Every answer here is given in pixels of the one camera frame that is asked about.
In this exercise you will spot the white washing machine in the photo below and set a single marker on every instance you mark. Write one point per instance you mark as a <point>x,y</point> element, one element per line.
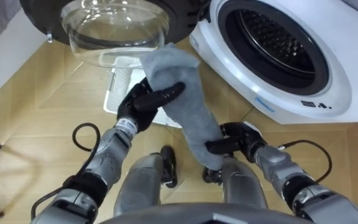
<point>291,59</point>

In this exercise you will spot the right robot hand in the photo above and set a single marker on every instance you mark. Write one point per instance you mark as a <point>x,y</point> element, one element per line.
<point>241,140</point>

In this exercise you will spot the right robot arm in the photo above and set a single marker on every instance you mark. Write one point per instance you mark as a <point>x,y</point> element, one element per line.
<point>300,186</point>

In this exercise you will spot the white laundry basket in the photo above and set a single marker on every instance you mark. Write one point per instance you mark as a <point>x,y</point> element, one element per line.
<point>120,93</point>

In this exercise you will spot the open washing machine door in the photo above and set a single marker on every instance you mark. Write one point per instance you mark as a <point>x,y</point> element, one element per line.
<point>110,28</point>

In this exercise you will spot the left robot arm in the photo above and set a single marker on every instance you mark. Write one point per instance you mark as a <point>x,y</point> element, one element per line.
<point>101,174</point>

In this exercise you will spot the grey towel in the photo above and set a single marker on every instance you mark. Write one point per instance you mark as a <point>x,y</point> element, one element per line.
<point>185,102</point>

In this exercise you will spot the robot body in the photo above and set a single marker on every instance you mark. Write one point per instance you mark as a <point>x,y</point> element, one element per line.
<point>204,214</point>

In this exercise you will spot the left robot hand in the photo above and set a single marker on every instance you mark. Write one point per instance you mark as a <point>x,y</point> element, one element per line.
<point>141,104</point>

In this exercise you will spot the robot legs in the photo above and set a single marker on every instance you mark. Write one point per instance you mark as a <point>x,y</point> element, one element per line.
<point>191,183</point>

